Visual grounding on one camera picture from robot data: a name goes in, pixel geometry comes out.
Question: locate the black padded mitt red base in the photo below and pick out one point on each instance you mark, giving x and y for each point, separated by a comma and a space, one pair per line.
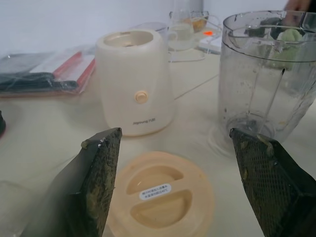
2, 122

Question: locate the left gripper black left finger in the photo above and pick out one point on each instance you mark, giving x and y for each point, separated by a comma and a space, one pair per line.
84, 187

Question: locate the clear glass flask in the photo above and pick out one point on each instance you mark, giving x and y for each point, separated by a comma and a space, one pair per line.
181, 29

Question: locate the white blender base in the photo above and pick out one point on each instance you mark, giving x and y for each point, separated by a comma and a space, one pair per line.
133, 81

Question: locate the zip bag with dark contents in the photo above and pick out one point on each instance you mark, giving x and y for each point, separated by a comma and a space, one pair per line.
27, 79

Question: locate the small orange tag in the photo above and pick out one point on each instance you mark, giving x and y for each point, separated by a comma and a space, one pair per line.
208, 32

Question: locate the clear blender jug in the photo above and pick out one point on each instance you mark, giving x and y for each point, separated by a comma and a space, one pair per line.
247, 86

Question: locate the person's hand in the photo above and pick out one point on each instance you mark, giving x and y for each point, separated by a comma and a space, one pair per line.
300, 5

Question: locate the white power strip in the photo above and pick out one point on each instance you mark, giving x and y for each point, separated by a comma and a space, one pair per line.
209, 44

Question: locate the green cloth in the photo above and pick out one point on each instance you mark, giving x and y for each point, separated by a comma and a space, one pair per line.
292, 37

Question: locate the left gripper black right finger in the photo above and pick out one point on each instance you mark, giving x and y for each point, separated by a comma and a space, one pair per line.
276, 187

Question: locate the zip bag with red stripe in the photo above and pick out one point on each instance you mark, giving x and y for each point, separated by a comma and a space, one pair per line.
76, 66

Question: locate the glass jar with yellow contents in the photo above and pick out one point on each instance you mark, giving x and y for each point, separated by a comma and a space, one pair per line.
200, 21

